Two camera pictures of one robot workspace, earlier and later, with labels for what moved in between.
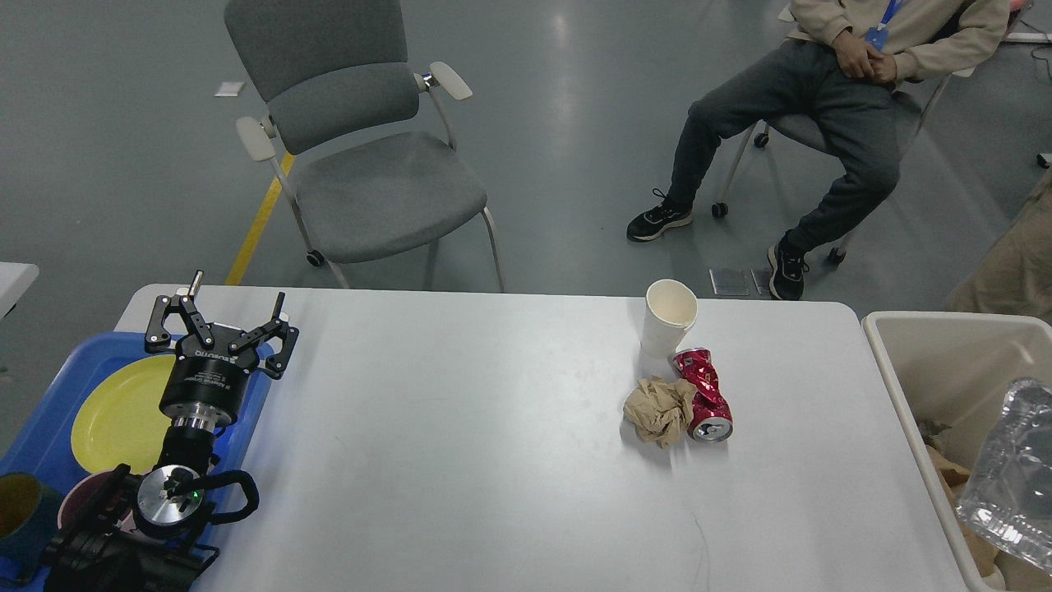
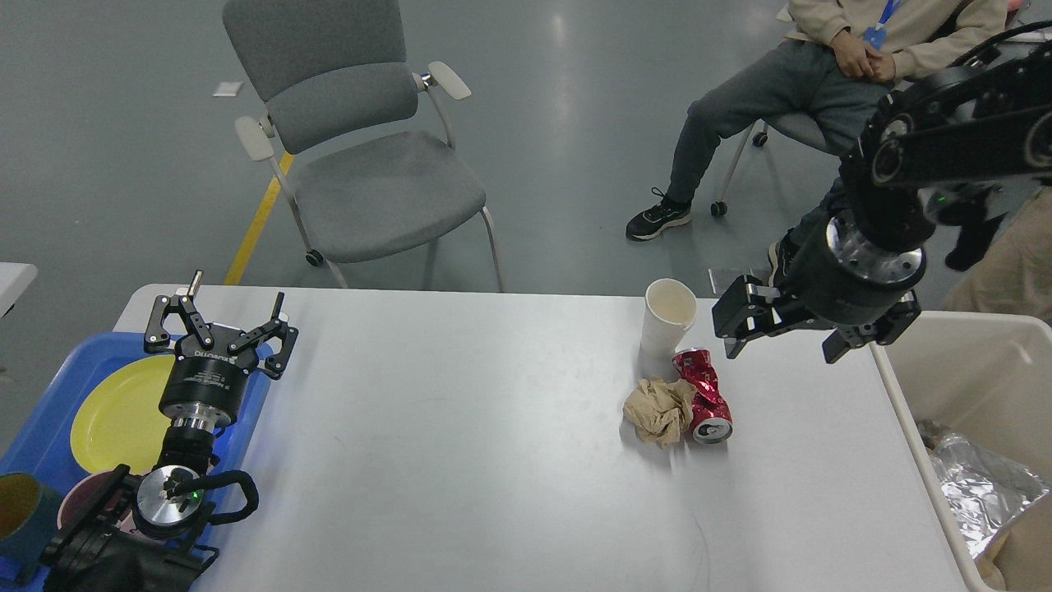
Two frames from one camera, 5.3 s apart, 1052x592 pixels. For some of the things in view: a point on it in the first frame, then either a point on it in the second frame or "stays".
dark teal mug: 31,516 stays
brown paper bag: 1020,574 to 1019,558
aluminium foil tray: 1008,494 to 986,492
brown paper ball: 660,411 stays
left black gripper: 205,389 stays
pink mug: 81,493 stays
